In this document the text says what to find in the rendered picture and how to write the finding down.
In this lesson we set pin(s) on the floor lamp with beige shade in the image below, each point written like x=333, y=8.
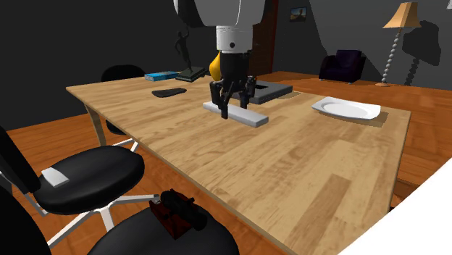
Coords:
x=402, y=16

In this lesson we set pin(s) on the grey square tray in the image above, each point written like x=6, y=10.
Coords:
x=273, y=92

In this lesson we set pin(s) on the yellow rounded object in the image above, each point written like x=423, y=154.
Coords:
x=214, y=69

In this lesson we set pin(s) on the wooden table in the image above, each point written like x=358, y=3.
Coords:
x=275, y=159

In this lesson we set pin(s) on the wall picture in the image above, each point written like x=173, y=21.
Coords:
x=298, y=14

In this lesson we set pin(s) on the dark armchair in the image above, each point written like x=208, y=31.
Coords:
x=340, y=67

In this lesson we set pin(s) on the dark red and black object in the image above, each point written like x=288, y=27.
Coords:
x=176, y=213

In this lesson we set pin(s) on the white rectangular bar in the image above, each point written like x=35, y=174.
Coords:
x=247, y=116

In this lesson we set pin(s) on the black flat remote control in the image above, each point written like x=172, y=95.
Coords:
x=168, y=92

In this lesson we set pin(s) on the dark figure statue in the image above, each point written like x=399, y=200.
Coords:
x=190, y=74

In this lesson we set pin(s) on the blue book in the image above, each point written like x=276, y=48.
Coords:
x=160, y=76

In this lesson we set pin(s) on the white plate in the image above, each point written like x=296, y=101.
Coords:
x=347, y=110

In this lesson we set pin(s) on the brown door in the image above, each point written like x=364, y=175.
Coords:
x=265, y=42

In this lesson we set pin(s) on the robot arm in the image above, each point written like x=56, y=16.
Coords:
x=226, y=14

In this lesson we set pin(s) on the black office chair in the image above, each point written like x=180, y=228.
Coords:
x=88, y=180
x=141, y=236
x=121, y=72

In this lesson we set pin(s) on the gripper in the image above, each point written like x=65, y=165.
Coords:
x=234, y=67

